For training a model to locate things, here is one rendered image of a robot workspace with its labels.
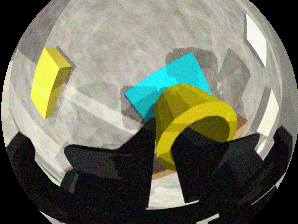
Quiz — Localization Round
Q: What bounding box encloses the cream flat rectangular block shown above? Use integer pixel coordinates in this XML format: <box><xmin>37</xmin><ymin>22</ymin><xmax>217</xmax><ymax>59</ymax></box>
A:
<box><xmin>251</xmin><ymin>85</ymin><xmax>279</xmax><ymax>136</ymax></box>

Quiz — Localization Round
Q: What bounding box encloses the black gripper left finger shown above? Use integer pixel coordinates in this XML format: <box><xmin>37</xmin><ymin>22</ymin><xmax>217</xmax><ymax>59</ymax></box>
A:
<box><xmin>64</xmin><ymin>117</ymin><xmax>157</xmax><ymax>208</ymax></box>

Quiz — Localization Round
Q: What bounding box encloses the yellow cup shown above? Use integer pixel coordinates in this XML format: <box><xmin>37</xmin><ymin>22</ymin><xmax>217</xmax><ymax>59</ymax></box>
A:
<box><xmin>154</xmin><ymin>84</ymin><xmax>237</xmax><ymax>172</ymax></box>

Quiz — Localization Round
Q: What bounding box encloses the tan wooden bar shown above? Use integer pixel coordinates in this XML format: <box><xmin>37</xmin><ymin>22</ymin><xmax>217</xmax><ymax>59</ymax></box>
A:
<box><xmin>152</xmin><ymin>113</ymin><xmax>249</xmax><ymax>181</ymax></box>

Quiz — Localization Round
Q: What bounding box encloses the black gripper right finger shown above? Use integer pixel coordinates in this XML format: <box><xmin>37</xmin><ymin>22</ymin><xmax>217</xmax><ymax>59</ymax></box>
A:
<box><xmin>170</xmin><ymin>127</ymin><xmax>259</xmax><ymax>204</ymax></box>

